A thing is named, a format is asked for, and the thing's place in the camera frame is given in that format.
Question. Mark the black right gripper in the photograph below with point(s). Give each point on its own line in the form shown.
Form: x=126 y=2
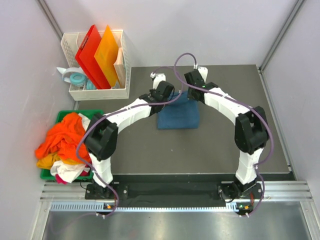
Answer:
x=189 y=96

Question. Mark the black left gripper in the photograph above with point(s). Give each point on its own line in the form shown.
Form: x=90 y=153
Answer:
x=151 y=91

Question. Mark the blue t-shirt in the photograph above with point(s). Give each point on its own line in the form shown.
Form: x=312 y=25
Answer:
x=180 y=114

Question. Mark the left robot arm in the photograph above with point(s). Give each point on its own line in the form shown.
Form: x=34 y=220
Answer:
x=102 y=133

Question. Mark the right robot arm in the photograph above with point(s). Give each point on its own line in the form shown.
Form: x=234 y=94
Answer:
x=251 y=131

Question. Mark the wooden board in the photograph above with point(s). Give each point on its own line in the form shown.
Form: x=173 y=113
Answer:
x=119 y=66

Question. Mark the orange plastic board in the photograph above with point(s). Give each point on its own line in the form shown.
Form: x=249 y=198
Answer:
x=106 y=55

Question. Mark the red plastic board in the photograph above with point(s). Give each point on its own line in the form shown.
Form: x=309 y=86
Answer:
x=85 y=57

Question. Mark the teal tape roll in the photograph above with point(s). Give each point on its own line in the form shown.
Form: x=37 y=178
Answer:
x=78 y=79

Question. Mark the white slotted storage basket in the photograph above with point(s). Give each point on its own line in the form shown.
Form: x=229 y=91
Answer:
x=70 y=43

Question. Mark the orange t-shirt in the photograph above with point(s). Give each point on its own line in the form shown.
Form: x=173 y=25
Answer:
x=63 y=140

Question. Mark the yellow t-shirt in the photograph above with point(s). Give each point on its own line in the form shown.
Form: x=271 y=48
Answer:
x=48 y=161

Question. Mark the pink cloth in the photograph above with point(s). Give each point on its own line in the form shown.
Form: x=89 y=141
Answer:
x=67 y=178

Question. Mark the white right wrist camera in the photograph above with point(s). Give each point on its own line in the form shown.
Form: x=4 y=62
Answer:
x=202 y=70

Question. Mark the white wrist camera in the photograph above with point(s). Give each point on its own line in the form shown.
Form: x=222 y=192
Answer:
x=157 y=78
x=202 y=70

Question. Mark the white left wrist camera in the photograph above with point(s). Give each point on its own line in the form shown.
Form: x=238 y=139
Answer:
x=157 y=78

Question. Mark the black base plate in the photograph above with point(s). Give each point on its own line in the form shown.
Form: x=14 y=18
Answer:
x=174 y=191

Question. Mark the aluminium frame rail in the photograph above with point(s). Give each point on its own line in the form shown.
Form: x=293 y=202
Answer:
x=282 y=191

